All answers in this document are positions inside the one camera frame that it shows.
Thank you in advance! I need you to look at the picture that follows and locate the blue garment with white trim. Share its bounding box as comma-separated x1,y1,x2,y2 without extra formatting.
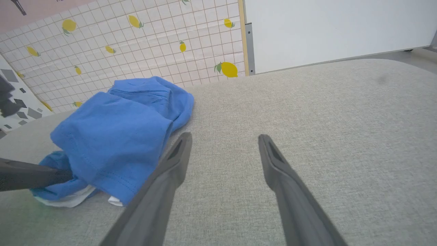
31,76,195,208

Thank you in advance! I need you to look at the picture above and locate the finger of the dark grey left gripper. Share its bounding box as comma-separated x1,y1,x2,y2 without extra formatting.
0,158,73,192

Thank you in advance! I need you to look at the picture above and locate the white board panel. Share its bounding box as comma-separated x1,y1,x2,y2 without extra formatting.
244,0,437,75

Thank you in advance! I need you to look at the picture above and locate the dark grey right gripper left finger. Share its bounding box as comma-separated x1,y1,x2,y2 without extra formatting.
99,132,193,246

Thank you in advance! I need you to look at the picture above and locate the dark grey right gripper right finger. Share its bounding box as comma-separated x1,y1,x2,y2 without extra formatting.
258,134,347,246

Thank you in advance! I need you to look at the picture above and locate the grey metal bracket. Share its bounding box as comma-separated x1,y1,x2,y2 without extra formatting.
244,23,256,76

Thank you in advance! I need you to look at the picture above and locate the lemon print tile panel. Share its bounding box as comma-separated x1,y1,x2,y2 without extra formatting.
0,0,247,113

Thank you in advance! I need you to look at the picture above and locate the white grey terrazzo pattern panel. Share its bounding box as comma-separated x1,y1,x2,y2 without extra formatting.
0,55,54,134

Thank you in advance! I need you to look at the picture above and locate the beige wooden trim strip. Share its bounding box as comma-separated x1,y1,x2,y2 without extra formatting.
238,0,250,77

